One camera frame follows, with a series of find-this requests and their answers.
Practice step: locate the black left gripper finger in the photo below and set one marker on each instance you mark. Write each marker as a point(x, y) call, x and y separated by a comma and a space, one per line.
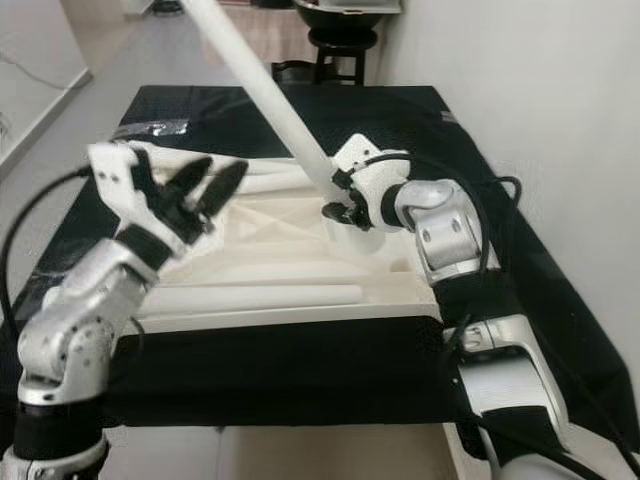
point(188, 175)
point(225, 188)

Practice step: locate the clear adhesive tape strip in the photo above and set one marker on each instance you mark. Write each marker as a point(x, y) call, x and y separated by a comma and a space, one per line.
point(155, 128)
point(450, 117)

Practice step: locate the white plastic table top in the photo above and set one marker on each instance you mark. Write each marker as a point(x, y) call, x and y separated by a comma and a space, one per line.
point(300, 260)

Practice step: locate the beige checked cloth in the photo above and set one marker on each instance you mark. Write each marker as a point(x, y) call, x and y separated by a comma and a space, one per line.
point(250, 35)

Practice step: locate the black wooden stool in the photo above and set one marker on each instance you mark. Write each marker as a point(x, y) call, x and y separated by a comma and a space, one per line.
point(340, 45)

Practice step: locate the grey tray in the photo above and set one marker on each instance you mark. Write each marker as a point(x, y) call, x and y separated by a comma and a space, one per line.
point(360, 4)

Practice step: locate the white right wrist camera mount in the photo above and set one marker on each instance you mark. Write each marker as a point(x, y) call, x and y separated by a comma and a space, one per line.
point(365, 155)

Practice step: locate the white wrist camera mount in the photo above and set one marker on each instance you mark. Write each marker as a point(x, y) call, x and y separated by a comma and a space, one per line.
point(120, 175)
point(365, 155)

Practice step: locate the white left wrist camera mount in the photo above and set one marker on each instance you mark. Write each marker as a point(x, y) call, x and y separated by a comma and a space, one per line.
point(120, 175)

